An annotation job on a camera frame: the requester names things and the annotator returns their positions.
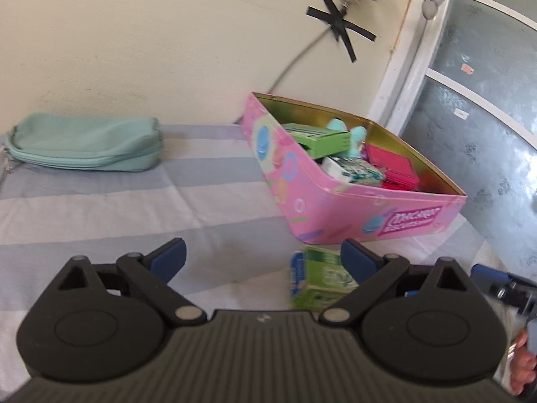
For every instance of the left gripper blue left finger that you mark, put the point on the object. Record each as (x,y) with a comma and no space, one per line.
(148,276)

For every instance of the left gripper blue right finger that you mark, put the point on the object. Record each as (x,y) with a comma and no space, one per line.
(375,276)

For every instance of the small green carton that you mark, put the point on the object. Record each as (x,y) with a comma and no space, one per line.
(318,279)

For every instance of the teal plush toy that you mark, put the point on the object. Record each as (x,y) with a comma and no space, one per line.
(357,138)

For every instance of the green medicine box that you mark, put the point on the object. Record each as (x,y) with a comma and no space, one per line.
(318,142)

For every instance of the person's right hand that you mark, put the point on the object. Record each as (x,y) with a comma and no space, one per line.
(522,365)

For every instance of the pink biscuit tin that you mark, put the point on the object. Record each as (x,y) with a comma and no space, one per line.
(319,208)

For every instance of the pink red box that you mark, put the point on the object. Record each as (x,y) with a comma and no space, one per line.
(398,170)

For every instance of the striped blue bedsheet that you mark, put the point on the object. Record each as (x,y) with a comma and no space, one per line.
(207,189)

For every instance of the white teal patterned pack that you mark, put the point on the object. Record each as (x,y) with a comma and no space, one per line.
(352,171)

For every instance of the teal zip pouch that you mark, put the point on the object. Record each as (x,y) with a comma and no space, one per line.
(85,143)

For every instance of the frosted glass door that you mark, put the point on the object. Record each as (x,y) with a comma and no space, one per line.
(476,120)

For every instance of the black tape cross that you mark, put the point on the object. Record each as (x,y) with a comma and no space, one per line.
(335,18)

